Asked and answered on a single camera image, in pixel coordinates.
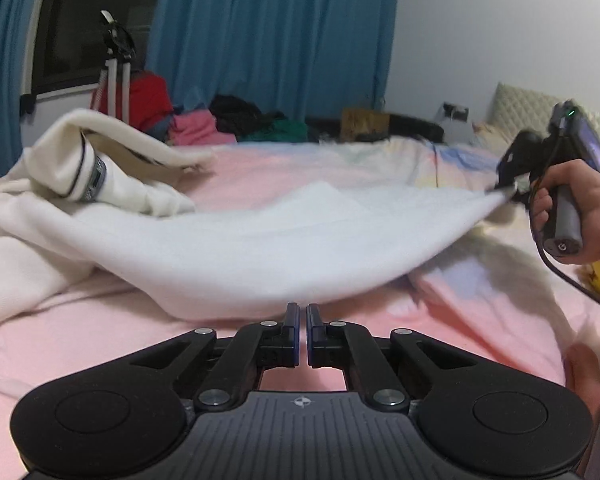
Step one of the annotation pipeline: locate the blue curtain right panel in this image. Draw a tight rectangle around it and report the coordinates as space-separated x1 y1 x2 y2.
146 0 398 120

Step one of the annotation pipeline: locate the pink garment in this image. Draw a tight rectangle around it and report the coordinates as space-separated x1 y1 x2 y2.
169 110 237 146

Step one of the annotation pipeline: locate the beige quilted headboard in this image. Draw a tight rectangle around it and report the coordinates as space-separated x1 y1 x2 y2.
482 82 600 144

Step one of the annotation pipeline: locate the red garment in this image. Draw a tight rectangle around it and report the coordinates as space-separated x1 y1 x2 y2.
114 70 174 142

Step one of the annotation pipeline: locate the white camera tripod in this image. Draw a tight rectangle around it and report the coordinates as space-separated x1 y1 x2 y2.
92 10 136 124

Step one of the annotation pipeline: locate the dark window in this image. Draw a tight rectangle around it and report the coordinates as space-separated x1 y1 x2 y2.
31 0 158 94

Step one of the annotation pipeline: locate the brown paper bag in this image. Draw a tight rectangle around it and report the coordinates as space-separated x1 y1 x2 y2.
339 107 390 142

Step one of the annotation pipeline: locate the person's left hand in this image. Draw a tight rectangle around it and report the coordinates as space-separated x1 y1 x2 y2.
565 344 600 425

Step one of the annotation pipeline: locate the black garment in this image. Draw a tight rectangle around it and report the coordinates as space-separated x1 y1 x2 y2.
209 94 286 138

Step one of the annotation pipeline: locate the black armchair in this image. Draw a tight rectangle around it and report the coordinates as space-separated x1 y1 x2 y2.
306 114 444 144

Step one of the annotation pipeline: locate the green garment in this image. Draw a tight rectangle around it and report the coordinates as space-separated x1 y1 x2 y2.
238 119 309 144

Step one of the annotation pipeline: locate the person's right hand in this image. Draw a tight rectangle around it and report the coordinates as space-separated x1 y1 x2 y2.
531 159 600 264

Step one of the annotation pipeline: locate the white zip-up garment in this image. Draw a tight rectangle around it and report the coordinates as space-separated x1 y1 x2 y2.
0 108 502 324

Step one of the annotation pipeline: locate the wall power socket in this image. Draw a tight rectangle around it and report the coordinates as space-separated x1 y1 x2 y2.
442 102 469 122

